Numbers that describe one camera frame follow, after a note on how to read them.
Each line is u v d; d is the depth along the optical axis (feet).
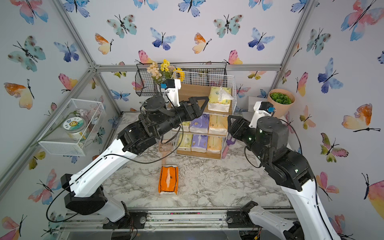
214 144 3.15
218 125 2.43
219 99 2.06
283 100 2.58
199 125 2.54
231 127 1.66
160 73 2.75
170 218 2.48
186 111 1.49
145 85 3.33
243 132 1.54
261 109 1.53
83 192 1.27
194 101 1.50
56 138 2.16
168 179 2.65
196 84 2.53
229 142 3.37
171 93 1.56
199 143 3.14
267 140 1.19
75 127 2.15
